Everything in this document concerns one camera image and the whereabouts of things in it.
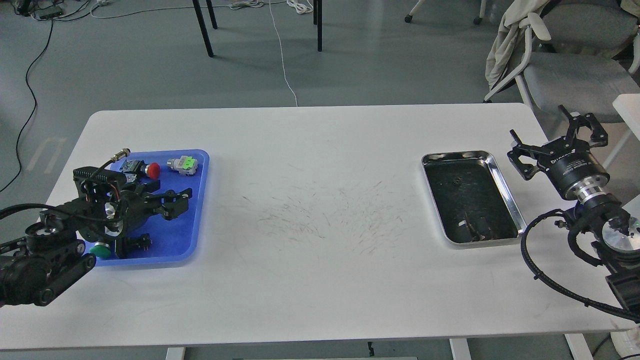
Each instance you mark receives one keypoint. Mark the green push button switch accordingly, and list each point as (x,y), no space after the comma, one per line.
(101,250)

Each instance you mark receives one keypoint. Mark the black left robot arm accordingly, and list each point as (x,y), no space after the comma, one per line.
(66,242)

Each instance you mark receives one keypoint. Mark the grey green connector switch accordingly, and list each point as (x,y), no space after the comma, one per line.
(184,165)

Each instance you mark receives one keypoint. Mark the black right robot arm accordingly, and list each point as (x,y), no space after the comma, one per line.
(599,230)

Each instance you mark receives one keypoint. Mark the black cylindrical switch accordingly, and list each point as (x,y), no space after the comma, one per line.
(125,246)

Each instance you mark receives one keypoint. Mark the grey office chair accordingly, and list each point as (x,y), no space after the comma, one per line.
(581,54)

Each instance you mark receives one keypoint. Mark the black table leg right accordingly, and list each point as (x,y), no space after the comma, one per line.
(318,22)

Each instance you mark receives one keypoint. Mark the silver metal tray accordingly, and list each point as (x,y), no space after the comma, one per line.
(475,206)

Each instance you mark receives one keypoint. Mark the black table leg left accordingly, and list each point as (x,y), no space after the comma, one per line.
(196,4)

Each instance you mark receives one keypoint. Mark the blue plastic tray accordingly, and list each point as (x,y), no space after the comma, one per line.
(175,240)

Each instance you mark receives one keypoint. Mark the black table leg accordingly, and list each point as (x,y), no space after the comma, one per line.
(196,4)
(318,22)

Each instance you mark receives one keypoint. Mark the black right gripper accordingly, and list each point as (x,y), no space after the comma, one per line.
(575,170)

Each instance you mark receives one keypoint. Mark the beige jacket on chair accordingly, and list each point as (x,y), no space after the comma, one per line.
(507,37)

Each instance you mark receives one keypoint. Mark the red push button switch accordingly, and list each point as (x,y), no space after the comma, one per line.
(135,170)

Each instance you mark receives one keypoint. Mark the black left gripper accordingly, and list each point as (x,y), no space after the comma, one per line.
(137,203)

